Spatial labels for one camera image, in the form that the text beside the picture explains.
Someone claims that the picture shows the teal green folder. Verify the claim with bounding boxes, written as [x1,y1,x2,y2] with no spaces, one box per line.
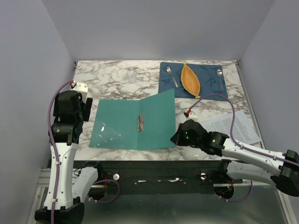
[89,90,176,150]

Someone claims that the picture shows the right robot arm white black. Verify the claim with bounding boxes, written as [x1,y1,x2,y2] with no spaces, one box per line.
[170,119,299,196]

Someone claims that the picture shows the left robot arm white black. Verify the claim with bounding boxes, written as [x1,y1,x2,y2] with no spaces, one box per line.
[35,90,104,224]

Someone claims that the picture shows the white printed paper files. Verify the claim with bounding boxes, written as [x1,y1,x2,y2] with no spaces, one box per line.
[200,110,262,145]

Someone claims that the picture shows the silver folder clip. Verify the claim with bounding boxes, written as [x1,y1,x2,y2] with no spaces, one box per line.
[137,115,144,132]

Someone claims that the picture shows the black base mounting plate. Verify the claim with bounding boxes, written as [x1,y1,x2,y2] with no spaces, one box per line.
[73,159,244,195]

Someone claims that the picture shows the orange leaf-shaped dish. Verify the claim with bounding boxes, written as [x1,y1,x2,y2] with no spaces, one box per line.
[181,62,200,98]

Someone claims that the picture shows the blue placemat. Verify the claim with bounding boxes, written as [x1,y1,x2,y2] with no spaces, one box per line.
[158,62,228,101]

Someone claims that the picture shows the silver spoon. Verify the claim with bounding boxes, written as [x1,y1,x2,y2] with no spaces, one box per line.
[217,69,225,91]

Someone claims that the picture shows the silver fork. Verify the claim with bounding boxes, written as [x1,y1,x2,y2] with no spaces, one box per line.
[166,66,178,88]

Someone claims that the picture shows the clear drinking glass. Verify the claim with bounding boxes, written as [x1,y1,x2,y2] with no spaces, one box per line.
[126,69,138,83]

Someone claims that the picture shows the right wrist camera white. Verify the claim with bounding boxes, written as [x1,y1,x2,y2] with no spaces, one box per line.
[184,110,198,121]

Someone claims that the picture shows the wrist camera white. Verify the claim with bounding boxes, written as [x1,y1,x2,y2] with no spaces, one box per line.
[70,80,88,97]
[184,110,198,121]

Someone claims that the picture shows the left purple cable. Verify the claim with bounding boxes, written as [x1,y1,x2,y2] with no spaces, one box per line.
[47,80,121,224]

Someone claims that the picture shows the purple cable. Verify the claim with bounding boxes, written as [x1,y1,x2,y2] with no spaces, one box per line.
[186,93,299,203]
[47,80,121,224]

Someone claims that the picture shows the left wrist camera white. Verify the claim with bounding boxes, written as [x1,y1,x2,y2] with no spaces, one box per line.
[70,80,88,97]

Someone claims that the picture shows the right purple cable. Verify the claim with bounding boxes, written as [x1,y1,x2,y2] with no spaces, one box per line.
[186,93,299,203]

